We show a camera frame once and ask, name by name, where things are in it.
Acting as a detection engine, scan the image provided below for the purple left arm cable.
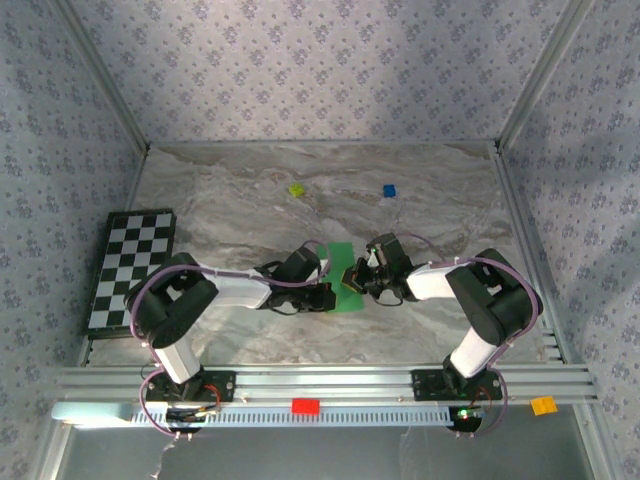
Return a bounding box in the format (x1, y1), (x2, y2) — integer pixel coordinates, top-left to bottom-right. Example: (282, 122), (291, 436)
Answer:
(129, 240), (333, 441)

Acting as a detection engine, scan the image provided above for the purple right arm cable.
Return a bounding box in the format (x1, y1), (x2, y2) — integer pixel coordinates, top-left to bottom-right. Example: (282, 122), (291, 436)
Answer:
(394, 231), (543, 441)

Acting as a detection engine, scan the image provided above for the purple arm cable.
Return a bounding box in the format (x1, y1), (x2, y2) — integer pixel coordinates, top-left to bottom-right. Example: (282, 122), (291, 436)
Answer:
(394, 231), (543, 441)
(129, 240), (333, 441)

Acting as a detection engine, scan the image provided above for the aluminium corner post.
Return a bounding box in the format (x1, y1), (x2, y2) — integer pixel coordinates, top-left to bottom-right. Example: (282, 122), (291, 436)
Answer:
(497, 0), (596, 153)
(52, 0), (151, 153)

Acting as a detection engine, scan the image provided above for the thin aluminium rear rail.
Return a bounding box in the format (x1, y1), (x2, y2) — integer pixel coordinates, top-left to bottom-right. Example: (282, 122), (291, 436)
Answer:
(147, 138), (501, 149)

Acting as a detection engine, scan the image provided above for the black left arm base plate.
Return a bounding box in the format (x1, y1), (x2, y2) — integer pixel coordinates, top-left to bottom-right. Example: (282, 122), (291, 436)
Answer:
(144, 370), (237, 402)

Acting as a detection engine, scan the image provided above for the white slotted cable duct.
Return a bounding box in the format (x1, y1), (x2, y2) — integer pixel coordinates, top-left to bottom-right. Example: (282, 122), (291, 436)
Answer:
(132, 403), (454, 429)

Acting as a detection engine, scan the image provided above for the black and white checkerboard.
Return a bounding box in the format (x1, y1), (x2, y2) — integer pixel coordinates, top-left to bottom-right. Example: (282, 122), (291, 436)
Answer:
(85, 208), (177, 337)

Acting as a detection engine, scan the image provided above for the green paper sheet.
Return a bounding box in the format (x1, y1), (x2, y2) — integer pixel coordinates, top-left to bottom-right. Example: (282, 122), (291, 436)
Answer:
(325, 242), (366, 315)

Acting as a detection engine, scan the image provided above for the orange toy brick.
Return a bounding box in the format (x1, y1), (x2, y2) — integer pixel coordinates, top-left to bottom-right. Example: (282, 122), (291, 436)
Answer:
(530, 395), (559, 417)

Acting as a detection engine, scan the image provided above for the long aluminium mounting rail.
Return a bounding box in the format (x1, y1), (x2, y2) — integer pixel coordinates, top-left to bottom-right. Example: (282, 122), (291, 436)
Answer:
(55, 364), (600, 405)

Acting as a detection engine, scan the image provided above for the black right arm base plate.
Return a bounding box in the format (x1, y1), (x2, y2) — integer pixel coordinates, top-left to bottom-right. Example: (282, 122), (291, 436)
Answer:
(411, 368), (504, 402)

